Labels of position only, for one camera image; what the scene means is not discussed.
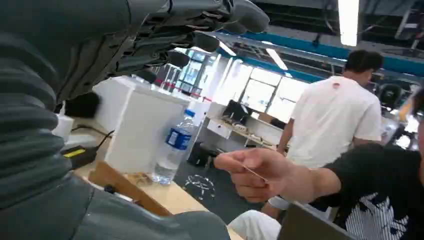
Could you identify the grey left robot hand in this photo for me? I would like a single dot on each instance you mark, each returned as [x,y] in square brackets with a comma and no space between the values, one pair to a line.
[66,20]

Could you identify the thin card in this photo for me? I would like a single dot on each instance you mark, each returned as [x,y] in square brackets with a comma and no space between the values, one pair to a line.
[255,173]

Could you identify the ribbed grey left robot arm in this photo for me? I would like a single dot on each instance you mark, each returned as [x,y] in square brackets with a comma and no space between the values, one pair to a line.
[26,132]

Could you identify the small white box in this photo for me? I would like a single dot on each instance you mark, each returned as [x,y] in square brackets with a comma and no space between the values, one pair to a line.
[63,127]

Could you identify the large white box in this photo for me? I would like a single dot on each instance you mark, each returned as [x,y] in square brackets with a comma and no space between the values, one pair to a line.
[142,132]

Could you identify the black device yellow label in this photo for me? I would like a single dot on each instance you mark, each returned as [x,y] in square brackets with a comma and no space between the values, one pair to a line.
[78,155]

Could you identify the ceiling light strip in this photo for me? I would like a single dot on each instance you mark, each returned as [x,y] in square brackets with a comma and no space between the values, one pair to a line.
[227,48]
[276,59]

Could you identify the clear water bottle blue label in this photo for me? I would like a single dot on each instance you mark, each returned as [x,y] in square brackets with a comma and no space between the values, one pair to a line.
[175,145]

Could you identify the wooden card box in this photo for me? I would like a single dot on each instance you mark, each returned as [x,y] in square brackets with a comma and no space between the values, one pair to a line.
[112,180]

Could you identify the black floor bin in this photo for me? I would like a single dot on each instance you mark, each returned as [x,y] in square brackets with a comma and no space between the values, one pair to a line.
[200,154]

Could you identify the black monitor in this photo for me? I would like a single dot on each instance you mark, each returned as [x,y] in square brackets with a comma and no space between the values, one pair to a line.
[235,112]

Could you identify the white background desk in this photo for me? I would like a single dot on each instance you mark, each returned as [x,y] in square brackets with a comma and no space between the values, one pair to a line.
[238,132]

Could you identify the person's hand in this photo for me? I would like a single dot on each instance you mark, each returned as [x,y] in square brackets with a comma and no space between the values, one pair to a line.
[258,175]

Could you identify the long ceiling light panel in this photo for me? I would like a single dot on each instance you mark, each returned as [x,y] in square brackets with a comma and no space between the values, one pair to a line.
[348,20]

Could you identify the standing person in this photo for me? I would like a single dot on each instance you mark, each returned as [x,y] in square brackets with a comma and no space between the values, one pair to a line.
[331,122]

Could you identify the dark laptop lid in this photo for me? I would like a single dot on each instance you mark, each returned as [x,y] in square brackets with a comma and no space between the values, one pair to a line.
[308,225]

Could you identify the round black machine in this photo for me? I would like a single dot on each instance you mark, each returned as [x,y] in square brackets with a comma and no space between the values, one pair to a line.
[390,95]

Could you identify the seated person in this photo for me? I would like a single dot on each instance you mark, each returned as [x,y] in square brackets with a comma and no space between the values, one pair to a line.
[374,172]

